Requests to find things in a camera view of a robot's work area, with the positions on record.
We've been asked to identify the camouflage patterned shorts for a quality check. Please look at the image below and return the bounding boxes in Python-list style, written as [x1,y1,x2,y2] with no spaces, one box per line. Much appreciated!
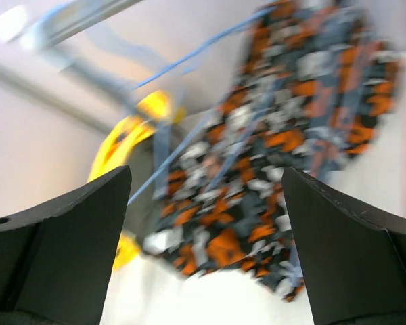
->
[139,1,401,302]

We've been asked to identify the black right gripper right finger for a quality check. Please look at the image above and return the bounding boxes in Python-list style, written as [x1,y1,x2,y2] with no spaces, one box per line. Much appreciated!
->
[282,168,406,324]

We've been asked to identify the blue wire hanger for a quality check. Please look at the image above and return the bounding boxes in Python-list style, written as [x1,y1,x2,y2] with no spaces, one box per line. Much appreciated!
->
[152,91,187,200]
[127,8,271,204]
[20,0,190,112]

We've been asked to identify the white steel clothes rack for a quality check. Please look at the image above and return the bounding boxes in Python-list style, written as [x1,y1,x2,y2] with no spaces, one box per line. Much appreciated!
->
[0,1,155,126]

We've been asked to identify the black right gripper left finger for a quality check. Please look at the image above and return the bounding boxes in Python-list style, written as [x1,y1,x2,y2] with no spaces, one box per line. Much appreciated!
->
[0,166,132,324]

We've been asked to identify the yellow shorts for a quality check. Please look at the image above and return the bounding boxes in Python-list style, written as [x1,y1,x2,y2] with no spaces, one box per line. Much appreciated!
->
[86,89,187,272]

